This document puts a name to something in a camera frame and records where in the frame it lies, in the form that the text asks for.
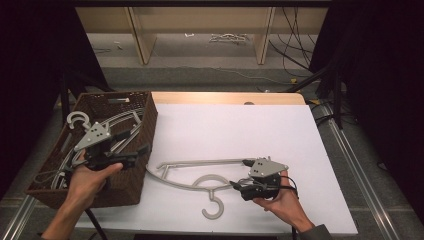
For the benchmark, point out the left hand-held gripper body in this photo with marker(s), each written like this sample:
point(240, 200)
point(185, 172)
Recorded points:
point(96, 138)

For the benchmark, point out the light wooden table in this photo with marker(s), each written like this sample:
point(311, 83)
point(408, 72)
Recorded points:
point(216, 98)

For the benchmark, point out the person's right hand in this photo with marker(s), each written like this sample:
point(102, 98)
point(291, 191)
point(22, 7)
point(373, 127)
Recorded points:
point(286, 203)

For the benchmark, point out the brown wicker basket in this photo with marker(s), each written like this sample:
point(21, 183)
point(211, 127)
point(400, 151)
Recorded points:
point(133, 180)

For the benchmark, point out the black metal stand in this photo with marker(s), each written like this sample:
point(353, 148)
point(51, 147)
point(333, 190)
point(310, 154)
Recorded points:
point(65, 96)
point(337, 96)

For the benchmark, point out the beige wooden shelf unit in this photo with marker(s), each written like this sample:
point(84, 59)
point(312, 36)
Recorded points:
point(200, 20)

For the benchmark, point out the person's left hand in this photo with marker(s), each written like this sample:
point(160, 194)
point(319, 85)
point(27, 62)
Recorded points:
point(86, 183)

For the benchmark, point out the white table board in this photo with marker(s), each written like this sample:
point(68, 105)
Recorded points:
point(233, 133)

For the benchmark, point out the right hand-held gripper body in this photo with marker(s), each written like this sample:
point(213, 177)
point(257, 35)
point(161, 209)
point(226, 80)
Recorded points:
point(266, 168)

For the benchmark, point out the black curtain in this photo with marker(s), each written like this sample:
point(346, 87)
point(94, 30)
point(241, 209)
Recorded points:
point(383, 83)
point(30, 83)

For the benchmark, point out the metal floor rail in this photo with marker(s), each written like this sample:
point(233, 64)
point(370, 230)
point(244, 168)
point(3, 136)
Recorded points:
point(363, 173)
point(18, 216)

